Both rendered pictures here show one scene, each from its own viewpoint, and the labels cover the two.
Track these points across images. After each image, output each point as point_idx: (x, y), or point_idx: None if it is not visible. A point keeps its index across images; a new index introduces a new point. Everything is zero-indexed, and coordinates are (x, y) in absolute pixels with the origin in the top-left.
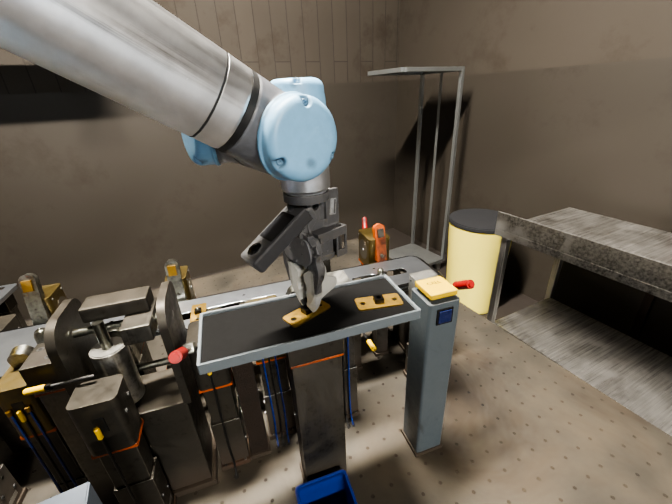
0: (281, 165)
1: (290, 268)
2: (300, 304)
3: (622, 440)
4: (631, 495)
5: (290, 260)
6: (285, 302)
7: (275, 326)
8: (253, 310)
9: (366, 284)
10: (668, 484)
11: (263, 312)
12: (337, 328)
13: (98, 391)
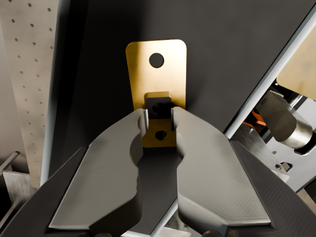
0: None
1: (238, 186)
2: (199, 107)
3: None
4: (43, 152)
5: (248, 236)
6: (238, 87)
7: (169, 2)
8: None
9: (155, 214)
10: (38, 167)
11: (256, 11)
12: (68, 113)
13: None
